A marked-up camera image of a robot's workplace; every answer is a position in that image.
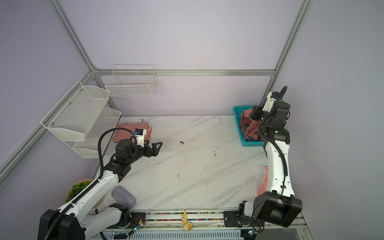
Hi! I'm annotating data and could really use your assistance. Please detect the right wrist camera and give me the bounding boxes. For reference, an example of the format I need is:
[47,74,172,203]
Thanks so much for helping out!
[263,92,279,113]

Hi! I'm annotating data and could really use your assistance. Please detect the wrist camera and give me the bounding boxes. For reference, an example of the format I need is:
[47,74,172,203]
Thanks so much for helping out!
[263,92,279,113]
[134,129,147,147]

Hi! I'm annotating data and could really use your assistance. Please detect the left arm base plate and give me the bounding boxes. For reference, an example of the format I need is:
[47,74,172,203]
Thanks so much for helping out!
[114,212,146,229]

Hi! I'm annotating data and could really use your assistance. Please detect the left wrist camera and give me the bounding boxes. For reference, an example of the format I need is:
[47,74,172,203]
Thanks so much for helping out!
[134,129,147,147]

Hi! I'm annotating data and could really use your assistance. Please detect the white wire wall basket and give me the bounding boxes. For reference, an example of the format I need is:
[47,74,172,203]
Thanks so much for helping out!
[105,65,157,97]

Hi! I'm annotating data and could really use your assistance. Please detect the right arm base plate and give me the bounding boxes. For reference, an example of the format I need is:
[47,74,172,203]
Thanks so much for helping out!
[223,211,265,229]

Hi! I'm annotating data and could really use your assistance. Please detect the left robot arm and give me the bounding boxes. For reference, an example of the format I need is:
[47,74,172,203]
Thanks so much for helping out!
[38,128,163,240]

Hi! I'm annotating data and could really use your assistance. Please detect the grey felt pad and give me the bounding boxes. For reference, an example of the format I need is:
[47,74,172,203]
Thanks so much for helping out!
[112,186,137,209]

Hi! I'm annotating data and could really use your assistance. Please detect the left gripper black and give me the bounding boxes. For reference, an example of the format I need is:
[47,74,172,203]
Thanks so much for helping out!
[127,140,162,165]

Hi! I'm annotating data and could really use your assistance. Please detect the teal plastic basket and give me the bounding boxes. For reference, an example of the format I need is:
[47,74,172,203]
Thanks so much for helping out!
[233,105,264,147]

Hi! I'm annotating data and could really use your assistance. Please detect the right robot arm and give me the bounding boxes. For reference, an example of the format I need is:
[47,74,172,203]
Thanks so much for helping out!
[237,86,302,232]

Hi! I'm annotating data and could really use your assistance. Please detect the red tank top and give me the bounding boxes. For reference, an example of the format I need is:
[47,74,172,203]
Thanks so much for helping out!
[239,109,261,142]

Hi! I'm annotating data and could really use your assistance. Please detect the pink watering can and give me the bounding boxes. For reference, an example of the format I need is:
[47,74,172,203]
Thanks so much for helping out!
[257,166,269,196]

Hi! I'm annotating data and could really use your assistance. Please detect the red white striped folded top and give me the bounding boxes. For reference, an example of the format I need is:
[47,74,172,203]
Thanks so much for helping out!
[112,121,153,144]

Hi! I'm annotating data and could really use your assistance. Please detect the aluminium front rail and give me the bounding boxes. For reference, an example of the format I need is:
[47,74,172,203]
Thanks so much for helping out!
[89,208,309,232]

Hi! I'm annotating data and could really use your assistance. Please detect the white mesh lower shelf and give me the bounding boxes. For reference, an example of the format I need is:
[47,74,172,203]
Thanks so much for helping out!
[72,108,121,159]

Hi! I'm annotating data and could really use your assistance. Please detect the potted green plant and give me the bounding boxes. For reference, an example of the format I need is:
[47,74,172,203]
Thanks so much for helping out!
[66,179,93,202]

